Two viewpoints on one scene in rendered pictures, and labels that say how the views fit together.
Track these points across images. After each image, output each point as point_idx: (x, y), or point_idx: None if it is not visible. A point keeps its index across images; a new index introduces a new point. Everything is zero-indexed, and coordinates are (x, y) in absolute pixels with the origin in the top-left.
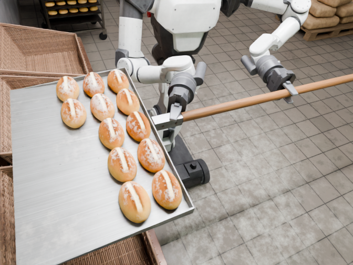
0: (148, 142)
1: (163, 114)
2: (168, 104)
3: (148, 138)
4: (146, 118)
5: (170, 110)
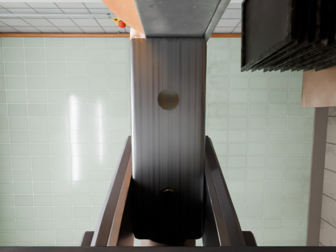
0: (130, 34)
1: (131, 125)
2: (96, 247)
3: (135, 34)
4: (111, 5)
5: (115, 177)
